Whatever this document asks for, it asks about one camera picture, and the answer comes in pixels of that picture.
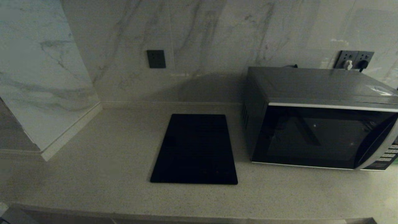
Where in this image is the black glass microwave door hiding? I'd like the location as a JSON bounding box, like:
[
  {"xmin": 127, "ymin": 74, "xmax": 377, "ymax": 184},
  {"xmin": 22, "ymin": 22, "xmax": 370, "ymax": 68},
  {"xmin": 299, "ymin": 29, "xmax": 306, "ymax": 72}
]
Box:
[{"xmin": 251, "ymin": 103, "xmax": 398, "ymax": 170}]

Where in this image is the silver microwave oven housing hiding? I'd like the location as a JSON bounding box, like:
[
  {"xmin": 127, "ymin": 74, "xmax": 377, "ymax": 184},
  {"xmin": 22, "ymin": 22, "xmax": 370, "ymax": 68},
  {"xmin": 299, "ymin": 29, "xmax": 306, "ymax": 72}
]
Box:
[{"xmin": 243, "ymin": 67, "xmax": 398, "ymax": 171}]

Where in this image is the black glass induction cooktop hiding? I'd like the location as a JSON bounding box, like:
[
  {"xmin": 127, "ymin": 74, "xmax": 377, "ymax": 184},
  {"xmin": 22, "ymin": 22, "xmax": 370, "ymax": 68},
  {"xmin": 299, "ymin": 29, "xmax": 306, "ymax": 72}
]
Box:
[{"xmin": 150, "ymin": 114, "xmax": 238, "ymax": 185}]

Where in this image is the white cabinet door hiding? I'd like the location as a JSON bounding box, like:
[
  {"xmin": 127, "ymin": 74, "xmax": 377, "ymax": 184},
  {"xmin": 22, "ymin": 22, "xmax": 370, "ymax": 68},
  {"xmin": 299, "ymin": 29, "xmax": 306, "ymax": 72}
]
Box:
[{"xmin": 0, "ymin": 205, "xmax": 39, "ymax": 224}]

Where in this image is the dark grey wall socket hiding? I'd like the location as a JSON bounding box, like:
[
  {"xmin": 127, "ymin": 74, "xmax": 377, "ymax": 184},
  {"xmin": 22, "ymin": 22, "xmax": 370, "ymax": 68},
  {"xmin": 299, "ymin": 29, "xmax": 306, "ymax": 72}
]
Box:
[
  {"xmin": 356, "ymin": 52, "xmax": 375, "ymax": 70},
  {"xmin": 335, "ymin": 51, "xmax": 358, "ymax": 70},
  {"xmin": 147, "ymin": 50, "xmax": 166, "ymax": 69}
]

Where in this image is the black power cord with plug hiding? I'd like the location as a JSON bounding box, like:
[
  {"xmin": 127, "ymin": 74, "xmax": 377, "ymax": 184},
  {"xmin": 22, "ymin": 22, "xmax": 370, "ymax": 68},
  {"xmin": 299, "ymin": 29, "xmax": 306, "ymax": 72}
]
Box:
[{"xmin": 281, "ymin": 60, "xmax": 369, "ymax": 72}]

